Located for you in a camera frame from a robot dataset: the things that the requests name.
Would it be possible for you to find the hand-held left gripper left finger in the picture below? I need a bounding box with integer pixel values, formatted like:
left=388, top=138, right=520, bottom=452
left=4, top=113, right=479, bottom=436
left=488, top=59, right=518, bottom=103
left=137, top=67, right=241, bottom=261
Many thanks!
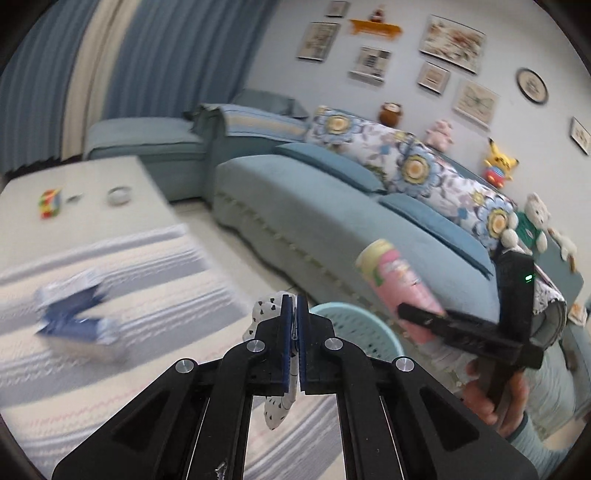
left=52, top=295, right=296, bottom=480

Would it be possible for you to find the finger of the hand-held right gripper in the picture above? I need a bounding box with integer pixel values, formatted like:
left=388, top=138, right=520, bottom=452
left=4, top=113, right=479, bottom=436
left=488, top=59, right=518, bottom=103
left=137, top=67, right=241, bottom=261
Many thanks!
left=398, top=302, right=546, bottom=370

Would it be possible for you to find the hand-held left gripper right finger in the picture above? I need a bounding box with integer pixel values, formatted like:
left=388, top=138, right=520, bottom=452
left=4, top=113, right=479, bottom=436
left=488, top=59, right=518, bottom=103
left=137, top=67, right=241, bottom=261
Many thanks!
left=298, top=295, right=539, bottom=480

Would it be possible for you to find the light blue plastic basket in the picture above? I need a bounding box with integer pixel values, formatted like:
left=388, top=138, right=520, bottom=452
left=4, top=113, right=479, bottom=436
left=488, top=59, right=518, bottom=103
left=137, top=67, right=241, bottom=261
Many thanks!
left=308, top=302, right=400, bottom=365

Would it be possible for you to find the white spotted cloth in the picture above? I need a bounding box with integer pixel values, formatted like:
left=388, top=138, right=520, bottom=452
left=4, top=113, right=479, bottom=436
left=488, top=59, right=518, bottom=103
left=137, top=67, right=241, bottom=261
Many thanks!
left=249, top=291, right=301, bottom=432

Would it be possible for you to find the pink plastic bottle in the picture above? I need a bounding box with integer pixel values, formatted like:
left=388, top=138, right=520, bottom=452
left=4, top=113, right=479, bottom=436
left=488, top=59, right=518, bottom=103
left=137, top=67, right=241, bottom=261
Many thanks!
left=355, top=239, right=446, bottom=344

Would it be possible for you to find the person's right forearm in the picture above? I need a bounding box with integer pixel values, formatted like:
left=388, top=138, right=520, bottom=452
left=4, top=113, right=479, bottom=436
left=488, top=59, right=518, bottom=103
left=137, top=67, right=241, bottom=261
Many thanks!
left=505, top=413, right=568, bottom=478

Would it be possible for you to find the person's right hand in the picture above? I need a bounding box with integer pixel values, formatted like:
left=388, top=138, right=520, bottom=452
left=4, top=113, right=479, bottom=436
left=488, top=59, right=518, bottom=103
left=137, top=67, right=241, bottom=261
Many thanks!
left=462, top=357, right=529, bottom=439

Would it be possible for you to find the white teddy bear plush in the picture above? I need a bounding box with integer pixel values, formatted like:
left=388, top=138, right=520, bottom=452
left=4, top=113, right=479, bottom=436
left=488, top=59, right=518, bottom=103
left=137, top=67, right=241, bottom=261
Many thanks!
left=501, top=193, right=552, bottom=254

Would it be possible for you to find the floral pillow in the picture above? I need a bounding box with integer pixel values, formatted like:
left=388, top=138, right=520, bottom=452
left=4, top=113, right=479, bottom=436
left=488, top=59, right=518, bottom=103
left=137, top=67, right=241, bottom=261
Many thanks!
left=385, top=131, right=476, bottom=204
left=305, top=105, right=402, bottom=153
left=462, top=182, right=520, bottom=252

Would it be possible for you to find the blue sofa cushion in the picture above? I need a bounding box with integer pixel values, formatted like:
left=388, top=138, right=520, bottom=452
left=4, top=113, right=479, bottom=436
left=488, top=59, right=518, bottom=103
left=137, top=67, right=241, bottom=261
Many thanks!
left=379, top=193, right=494, bottom=278
left=274, top=142, right=387, bottom=195

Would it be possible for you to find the blue sofa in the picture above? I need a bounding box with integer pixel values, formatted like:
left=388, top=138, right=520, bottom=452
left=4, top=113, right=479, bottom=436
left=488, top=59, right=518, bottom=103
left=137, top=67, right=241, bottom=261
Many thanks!
left=83, top=88, right=587, bottom=439

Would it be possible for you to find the yellow plush toy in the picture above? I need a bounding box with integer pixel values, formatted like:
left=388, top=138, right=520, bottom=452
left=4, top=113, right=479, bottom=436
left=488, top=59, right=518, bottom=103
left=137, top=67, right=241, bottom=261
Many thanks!
left=482, top=137, right=519, bottom=185

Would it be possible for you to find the pink pig plush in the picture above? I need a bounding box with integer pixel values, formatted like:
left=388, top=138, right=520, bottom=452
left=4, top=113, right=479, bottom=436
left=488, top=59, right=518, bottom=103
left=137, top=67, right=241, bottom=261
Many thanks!
left=424, top=119, right=453, bottom=152

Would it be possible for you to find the white blue flat carton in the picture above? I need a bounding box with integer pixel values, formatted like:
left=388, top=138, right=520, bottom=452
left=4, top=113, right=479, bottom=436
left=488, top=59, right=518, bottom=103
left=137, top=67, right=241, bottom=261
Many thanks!
left=39, top=305, right=130, bottom=363

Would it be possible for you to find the brown monkey plush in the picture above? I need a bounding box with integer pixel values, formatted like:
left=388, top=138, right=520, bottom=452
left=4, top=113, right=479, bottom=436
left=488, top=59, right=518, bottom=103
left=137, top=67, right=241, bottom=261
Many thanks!
left=379, top=102, right=404, bottom=127

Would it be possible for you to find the blue armrest cover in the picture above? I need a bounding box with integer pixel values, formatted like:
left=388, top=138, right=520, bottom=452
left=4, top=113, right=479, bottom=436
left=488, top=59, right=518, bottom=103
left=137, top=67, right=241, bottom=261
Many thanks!
left=194, top=104, right=309, bottom=144

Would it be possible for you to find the blue white milk carton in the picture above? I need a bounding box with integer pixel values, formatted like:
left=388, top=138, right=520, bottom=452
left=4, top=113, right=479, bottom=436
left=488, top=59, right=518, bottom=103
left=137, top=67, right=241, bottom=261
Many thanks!
left=36, top=269, right=108, bottom=324

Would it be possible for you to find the unframed collage print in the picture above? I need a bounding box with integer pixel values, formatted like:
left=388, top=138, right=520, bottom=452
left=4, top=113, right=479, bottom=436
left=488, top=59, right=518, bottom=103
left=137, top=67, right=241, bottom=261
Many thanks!
left=348, top=46, right=392, bottom=86

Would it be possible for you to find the colourful puzzle cube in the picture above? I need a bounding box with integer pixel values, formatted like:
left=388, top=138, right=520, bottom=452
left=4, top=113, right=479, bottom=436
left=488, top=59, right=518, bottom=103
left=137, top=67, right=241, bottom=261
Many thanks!
left=38, top=189, right=63, bottom=219

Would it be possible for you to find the blue curtain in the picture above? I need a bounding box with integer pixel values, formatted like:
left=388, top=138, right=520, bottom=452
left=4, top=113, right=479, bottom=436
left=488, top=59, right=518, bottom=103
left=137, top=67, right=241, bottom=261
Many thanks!
left=99, top=0, right=278, bottom=123
left=0, top=0, right=100, bottom=174

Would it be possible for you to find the white sheer curtain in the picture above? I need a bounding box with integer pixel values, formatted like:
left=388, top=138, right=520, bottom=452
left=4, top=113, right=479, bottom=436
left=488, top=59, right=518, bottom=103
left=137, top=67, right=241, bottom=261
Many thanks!
left=62, top=0, right=139, bottom=160

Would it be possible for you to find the white picture frame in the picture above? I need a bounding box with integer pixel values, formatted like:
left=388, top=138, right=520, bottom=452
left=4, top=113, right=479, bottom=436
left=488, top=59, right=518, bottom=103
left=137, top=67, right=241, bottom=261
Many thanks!
left=570, top=117, right=591, bottom=155

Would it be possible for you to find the butterfly picture frame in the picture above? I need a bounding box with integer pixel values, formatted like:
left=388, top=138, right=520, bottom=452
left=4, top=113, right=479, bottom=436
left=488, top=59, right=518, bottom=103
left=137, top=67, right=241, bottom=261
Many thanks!
left=452, top=79, right=499, bottom=127

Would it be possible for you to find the round wall clock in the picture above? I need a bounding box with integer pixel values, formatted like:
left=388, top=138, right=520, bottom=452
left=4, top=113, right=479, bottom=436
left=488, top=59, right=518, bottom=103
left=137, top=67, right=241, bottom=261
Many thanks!
left=516, top=68, right=549, bottom=104

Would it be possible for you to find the small dark picture frame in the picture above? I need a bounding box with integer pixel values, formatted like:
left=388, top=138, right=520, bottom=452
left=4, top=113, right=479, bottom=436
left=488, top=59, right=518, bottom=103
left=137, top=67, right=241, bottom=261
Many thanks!
left=417, top=61, right=451, bottom=94

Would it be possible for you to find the large floral picture frame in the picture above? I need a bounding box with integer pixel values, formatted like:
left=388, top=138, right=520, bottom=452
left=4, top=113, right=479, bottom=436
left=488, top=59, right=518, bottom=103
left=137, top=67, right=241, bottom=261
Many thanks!
left=419, top=15, right=486, bottom=75

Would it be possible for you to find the tall black picture frame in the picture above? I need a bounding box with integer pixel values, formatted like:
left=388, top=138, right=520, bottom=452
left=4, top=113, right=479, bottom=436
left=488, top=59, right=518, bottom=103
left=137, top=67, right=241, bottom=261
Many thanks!
left=298, top=22, right=341, bottom=62

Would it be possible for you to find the orange wall shelf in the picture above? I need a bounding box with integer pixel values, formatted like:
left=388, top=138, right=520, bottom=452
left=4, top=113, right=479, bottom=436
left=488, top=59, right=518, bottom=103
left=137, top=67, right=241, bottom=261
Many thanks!
left=348, top=18, right=402, bottom=38

